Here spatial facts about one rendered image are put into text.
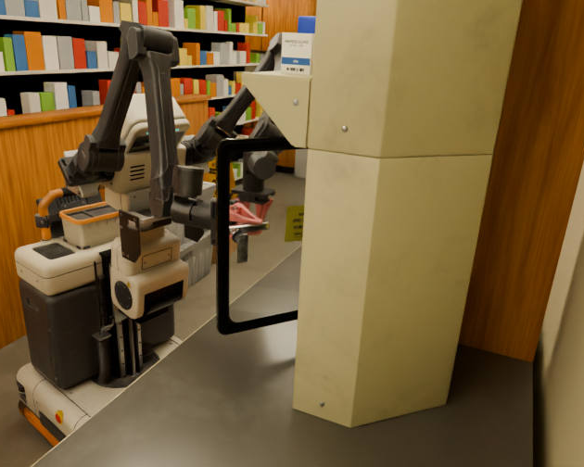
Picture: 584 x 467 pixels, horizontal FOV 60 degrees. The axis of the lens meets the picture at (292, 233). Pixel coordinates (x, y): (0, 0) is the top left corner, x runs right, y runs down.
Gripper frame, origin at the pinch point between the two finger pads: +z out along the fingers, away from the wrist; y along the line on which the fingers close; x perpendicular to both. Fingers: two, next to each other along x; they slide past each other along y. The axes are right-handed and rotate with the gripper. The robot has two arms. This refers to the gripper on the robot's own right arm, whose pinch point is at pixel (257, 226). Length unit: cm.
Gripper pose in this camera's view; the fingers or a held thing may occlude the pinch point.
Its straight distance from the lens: 104.8
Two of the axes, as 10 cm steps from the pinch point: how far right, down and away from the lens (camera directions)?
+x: 4.1, -3.0, 8.6
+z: 9.1, 1.9, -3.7
